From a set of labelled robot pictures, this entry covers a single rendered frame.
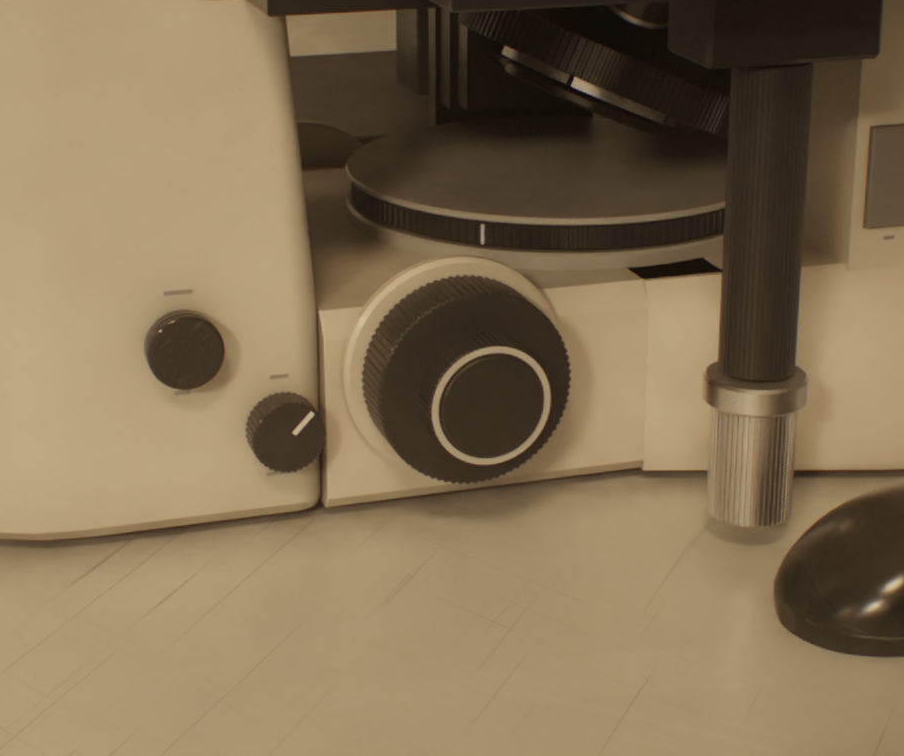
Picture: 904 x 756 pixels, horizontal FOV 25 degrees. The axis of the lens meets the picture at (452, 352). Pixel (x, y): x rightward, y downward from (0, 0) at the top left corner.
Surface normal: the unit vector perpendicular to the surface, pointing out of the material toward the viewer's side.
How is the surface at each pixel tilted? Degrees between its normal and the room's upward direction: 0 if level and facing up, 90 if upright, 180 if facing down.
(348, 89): 0
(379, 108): 0
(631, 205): 0
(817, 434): 90
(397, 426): 90
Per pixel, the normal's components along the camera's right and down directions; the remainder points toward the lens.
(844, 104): -0.95, 0.10
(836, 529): -0.54, -0.73
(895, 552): -0.24, -0.59
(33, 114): 0.18, 0.33
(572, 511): 0.00, -0.95
